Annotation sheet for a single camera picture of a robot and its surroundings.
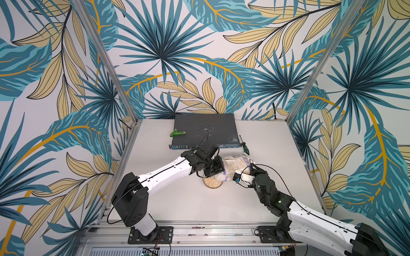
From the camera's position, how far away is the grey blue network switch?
1054 millimetres

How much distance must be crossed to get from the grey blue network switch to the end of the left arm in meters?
0.32

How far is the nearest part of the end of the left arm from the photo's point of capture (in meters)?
Result: 0.59
